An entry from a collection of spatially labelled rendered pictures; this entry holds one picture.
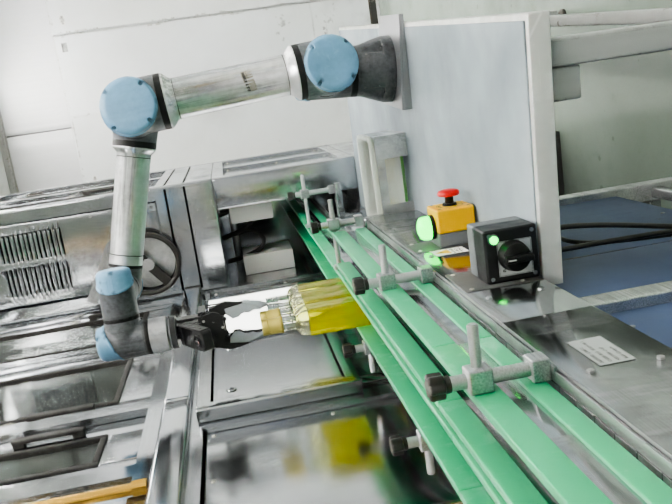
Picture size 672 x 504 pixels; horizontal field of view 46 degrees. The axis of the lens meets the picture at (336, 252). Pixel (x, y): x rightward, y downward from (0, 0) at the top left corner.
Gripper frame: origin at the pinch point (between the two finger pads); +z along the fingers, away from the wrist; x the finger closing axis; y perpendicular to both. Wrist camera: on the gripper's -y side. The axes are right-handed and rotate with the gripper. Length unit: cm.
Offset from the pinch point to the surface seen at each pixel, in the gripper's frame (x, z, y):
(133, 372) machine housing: 17, -35, 33
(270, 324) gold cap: -0.6, 1.0, -7.2
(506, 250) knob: -20, 34, -60
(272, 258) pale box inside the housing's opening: 10, 8, 114
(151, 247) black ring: -3, -32, 101
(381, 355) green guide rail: 3.6, 19.9, -26.3
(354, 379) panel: 12.4, 15.8, -13.1
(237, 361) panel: 12.9, -7.7, 13.8
